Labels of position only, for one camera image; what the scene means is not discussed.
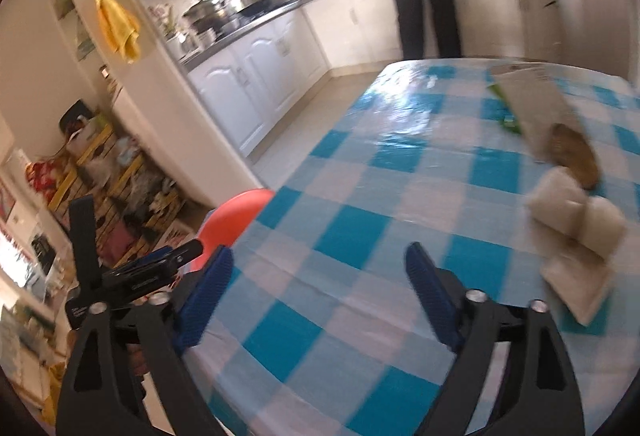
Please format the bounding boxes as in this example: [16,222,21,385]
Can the blue checked tablecloth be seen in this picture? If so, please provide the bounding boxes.
[180,58,640,436]

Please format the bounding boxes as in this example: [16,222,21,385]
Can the red round stool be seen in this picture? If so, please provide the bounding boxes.
[197,188,276,274]

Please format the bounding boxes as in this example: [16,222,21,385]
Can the white printed paper wrapper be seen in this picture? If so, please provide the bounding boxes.
[489,62,592,163]

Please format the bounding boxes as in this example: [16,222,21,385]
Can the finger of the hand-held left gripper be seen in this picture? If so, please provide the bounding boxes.
[167,238,204,263]
[107,246,173,273]

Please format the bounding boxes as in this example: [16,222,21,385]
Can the yellow hanging cloth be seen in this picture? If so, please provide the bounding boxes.
[95,0,143,64]

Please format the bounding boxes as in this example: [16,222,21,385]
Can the yellow storage rack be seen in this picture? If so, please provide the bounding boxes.
[47,113,188,267]

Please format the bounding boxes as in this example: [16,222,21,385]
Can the brown flat bread piece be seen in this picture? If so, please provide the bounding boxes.
[549,122,602,190]

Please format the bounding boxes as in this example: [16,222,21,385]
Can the white paper bundle brown bands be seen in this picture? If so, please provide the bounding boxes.
[524,165,628,328]

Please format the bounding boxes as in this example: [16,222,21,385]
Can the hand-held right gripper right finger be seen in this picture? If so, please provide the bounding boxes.
[405,242,586,436]

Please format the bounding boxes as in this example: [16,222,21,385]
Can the green snack wrapper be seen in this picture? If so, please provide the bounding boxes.
[487,83,524,135]

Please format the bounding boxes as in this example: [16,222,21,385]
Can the red bag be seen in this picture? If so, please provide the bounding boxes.
[25,158,64,200]

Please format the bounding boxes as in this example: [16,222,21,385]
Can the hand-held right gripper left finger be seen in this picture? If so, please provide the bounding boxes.
[55,246,235,436]

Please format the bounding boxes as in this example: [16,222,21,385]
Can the steel steamer pot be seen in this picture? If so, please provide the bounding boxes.
[182,0,221,30]

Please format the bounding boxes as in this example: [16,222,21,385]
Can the black frying pan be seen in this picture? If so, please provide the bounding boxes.
[239,0,301,15]

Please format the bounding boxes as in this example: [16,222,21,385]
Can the black bag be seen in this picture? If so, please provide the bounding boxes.
[60,100,101,133]

